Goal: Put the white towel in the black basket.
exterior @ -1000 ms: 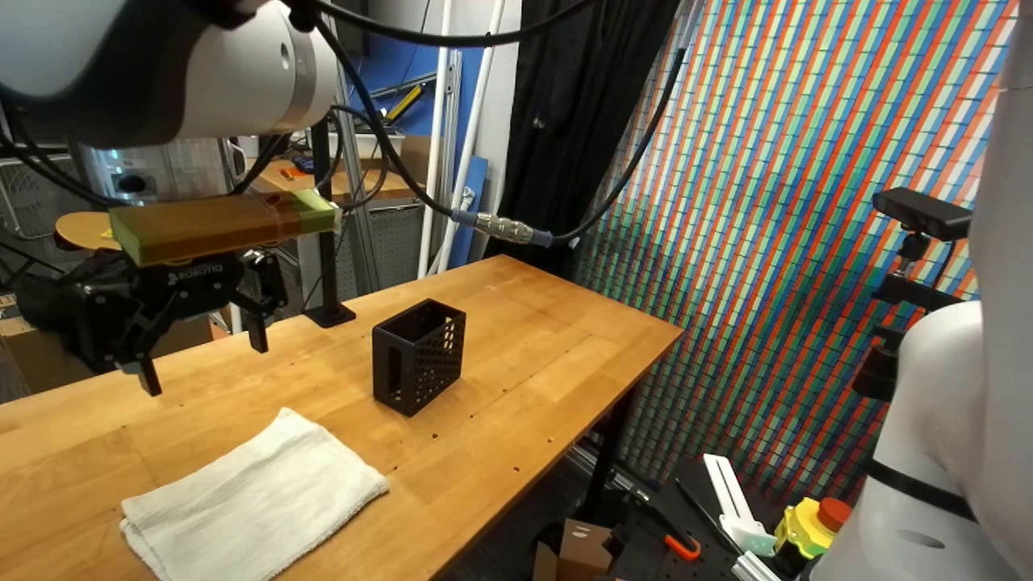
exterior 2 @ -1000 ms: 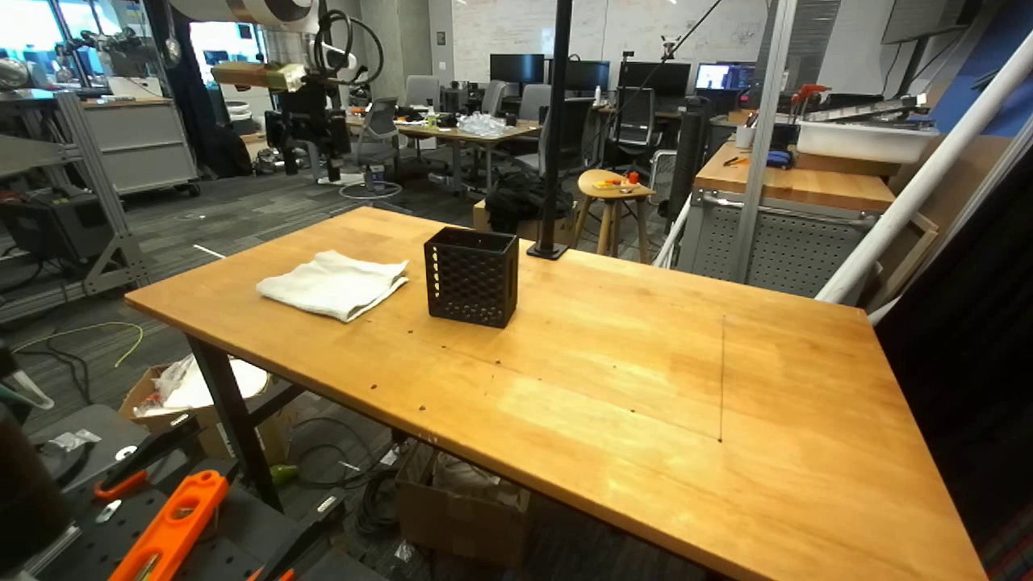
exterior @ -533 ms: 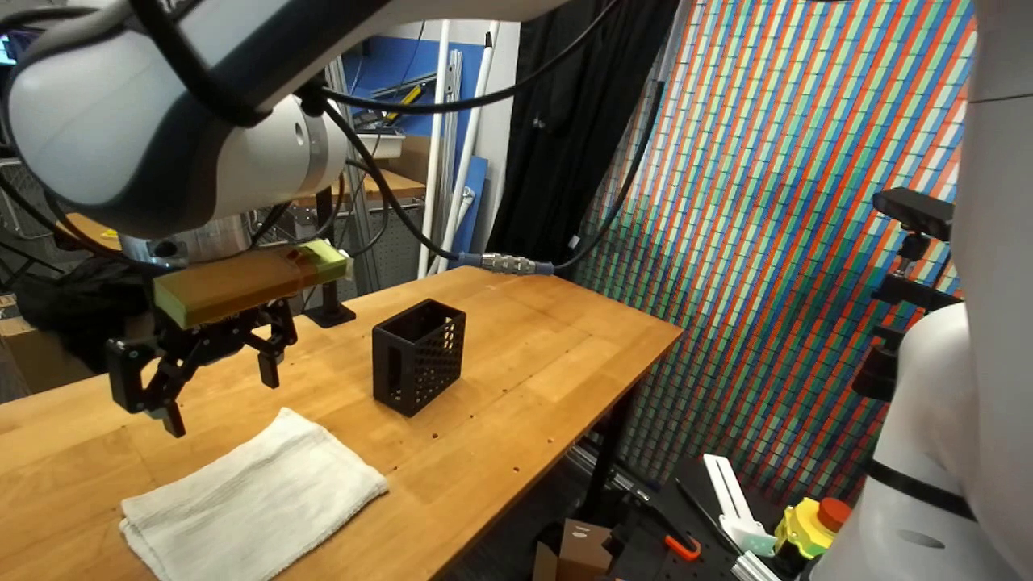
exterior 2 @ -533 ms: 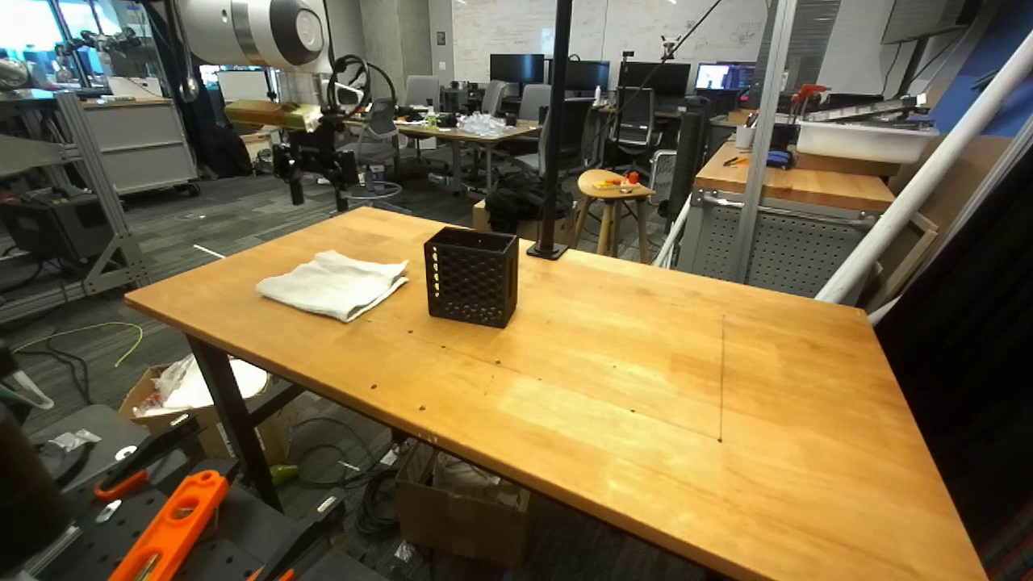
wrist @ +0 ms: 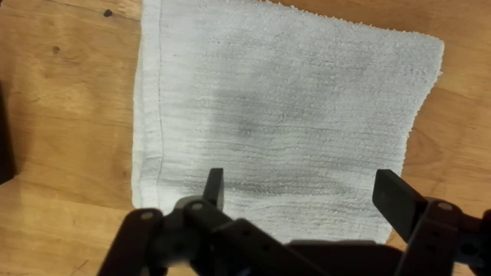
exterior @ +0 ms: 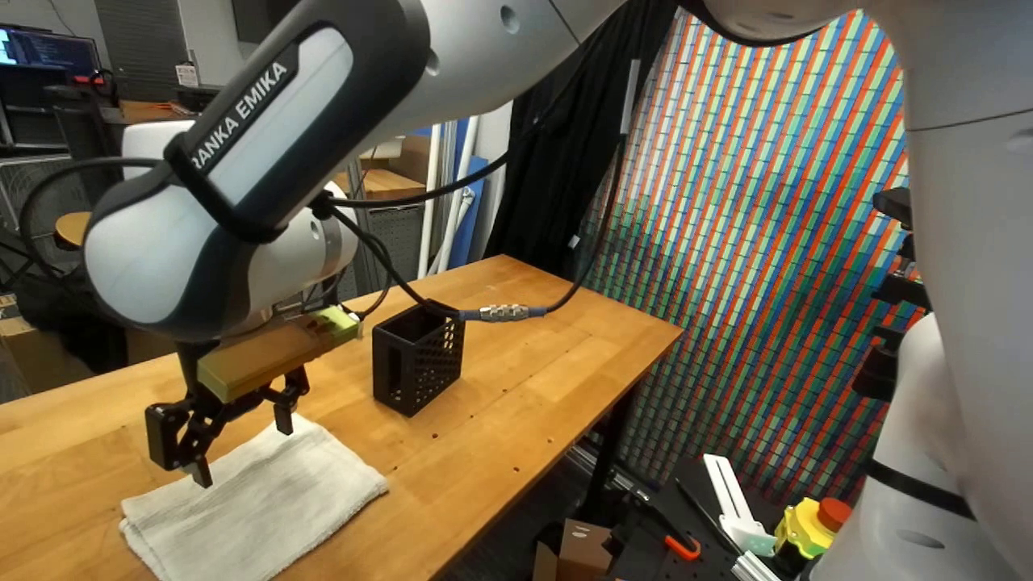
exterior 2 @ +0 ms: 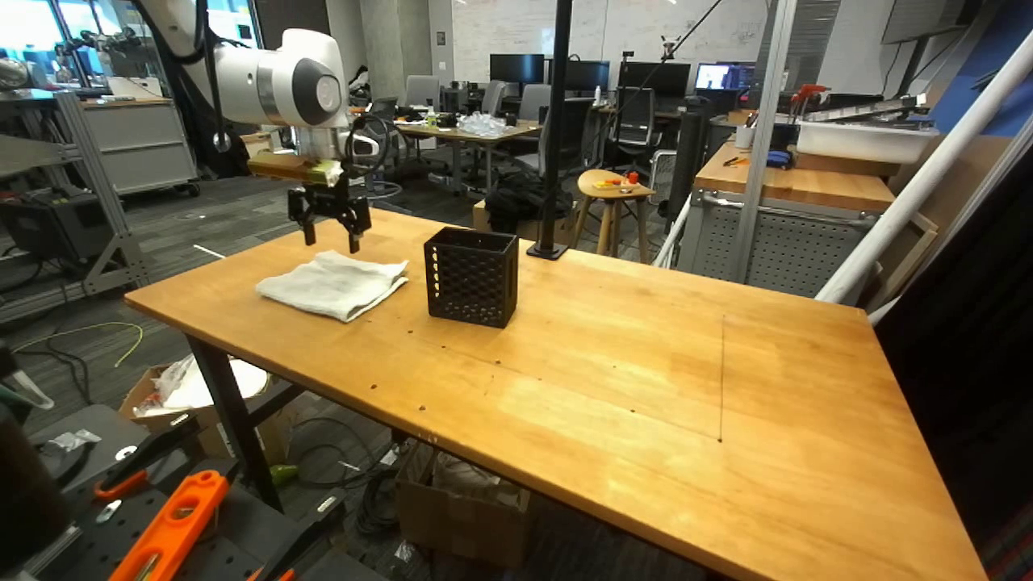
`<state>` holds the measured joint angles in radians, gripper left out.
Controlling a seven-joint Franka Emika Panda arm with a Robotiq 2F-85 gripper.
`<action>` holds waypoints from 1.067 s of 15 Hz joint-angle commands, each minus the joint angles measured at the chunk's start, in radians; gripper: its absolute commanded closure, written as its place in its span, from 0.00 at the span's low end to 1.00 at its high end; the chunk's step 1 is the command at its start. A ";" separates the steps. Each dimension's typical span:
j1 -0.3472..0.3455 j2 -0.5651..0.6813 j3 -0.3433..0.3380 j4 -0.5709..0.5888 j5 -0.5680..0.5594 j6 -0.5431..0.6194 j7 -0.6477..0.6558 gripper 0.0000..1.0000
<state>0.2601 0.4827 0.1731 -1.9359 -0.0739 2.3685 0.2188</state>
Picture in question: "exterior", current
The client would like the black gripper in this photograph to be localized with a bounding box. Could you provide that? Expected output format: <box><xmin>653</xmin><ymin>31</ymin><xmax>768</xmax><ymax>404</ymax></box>
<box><xmin>142</xmin><ymin>340</ymin><xmax>312</xmax><ymax>492</ymax></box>

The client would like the white towel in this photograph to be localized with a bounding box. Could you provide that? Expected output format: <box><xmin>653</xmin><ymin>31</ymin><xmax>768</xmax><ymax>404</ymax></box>
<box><xmin>117</xmin><ymin>413</ymin><xmax>394</xmax><ymax>581</ymax></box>

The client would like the black perforated basket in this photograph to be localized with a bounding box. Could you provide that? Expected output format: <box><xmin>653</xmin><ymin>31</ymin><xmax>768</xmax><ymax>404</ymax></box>
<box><xmin>369</xmin><ymin>296</ymin><xmax>467</xmax><ymax>420</ymax></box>

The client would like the black bag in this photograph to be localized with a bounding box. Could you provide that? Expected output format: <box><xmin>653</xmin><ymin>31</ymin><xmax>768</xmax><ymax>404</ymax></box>
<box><xmin>12</xmin><ymin>246</ymin><xmax>131</xmax><ymax>375</ymax></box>

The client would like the blue board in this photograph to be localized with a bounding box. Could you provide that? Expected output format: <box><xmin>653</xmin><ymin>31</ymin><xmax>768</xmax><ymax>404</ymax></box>
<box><xmin>445</xmin><ymin>114</ymin><xmax>497</xmax><ymax>272</ymax></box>

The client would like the small cardboard box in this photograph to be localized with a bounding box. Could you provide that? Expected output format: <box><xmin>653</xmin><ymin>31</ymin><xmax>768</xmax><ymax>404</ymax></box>
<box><xmin>531</xmin><ymin>516</ymin><xmax>621</xmax><ymax>581</ymax></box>

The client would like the black curtain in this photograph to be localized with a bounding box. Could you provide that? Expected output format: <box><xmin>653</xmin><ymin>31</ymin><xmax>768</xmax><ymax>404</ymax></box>
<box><xmin>486</xmin><ymin>0</ymin><xmax>670</xmax><ymax>279</ymax></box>

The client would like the blue lit screen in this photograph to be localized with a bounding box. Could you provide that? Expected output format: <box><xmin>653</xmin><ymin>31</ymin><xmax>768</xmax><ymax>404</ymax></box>
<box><xmin>0</xmin><ymin>27</ymin><xmax>106</xmax><ymax>78</ymax></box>

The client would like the white aluminium extrusion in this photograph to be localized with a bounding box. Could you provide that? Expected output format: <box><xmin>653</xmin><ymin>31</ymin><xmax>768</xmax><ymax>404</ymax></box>
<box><xmin>699</xmin><ymin>449</ymin><xmax>777</xmax><ymax>558</ymax></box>

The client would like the colourful striped backdrop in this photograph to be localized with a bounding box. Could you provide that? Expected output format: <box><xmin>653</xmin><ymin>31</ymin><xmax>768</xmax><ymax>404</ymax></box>
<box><xmin>573</xmin><ymin>9</ymin><xmax>929</xmax><ymax>509</ymax></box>

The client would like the yellow red emergency stop button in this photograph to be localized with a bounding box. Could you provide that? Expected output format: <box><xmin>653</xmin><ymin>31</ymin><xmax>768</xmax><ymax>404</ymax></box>
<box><xmin>770</xmin><ymin>495</ymin><xmax>854</xmax><ymax>562</ymax></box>

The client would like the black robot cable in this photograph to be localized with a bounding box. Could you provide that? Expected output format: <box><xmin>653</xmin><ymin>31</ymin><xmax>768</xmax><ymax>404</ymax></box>
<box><xmin>309</xmin><ymin>57</ymin><xmax>649</xmax><ymax>327</ymax></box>

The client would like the orange-handled hand tool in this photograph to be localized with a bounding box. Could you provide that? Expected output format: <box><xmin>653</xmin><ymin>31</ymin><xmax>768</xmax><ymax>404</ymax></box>
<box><xmin>631</xmin><ymin>495</ymin><xmax>707</xmax><ymax>566</ymax></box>

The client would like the black camera on stand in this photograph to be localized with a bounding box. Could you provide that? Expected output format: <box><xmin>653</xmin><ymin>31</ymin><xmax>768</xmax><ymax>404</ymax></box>
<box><xmin>853</xmin><ymin>183</ymin><xmax>932</xmax><ymax>406</ymax></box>

